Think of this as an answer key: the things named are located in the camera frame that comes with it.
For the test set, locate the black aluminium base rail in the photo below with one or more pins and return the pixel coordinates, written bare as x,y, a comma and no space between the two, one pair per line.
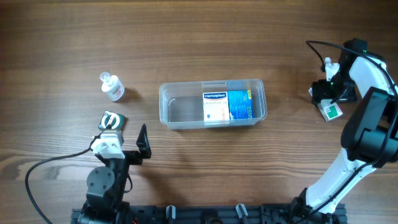
265,213

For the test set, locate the blue Vicks lozenge box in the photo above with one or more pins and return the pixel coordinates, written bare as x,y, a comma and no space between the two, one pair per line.
240,104

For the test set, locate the white green Panadol box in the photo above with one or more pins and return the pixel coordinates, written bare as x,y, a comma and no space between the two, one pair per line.
331,111

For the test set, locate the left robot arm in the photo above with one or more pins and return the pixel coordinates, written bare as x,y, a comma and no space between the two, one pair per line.
106,184

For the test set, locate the white Hansaplast plaster box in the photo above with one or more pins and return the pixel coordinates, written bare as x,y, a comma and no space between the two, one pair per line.
216,106

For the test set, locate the green square tin box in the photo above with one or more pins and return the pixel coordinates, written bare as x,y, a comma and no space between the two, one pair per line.
112,120

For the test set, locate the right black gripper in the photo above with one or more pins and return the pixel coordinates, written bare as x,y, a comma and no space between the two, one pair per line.
319,92

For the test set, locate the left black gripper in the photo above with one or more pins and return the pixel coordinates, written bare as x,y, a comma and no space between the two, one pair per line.
130,155

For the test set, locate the clear plastic container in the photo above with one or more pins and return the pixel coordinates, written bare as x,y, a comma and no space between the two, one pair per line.
181,104

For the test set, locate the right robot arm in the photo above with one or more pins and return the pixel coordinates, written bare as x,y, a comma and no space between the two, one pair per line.
369,138

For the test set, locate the white calamine lotion bottle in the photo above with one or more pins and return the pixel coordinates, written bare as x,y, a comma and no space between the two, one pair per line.
111,86

